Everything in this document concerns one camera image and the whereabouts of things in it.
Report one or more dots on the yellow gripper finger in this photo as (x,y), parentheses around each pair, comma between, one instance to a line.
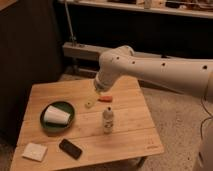
(91,100)

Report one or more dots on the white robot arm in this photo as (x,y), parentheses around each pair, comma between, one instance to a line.
(189,76)

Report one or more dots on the white sponge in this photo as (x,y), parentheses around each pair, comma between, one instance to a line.
(34,152)

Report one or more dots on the wooden folding table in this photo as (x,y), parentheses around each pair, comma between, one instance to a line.
(134,134)

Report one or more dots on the white paper cup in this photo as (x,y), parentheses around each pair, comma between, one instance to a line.
(56,115)

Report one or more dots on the grey baseboard heater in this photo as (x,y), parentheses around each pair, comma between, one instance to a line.
(92,53)

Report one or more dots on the green plate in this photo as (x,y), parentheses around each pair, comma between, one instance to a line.
(53,127)

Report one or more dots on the metal pole stand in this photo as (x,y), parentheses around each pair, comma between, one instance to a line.
(72,37)

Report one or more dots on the white wall shelf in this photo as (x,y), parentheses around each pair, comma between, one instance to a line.
(131,7)

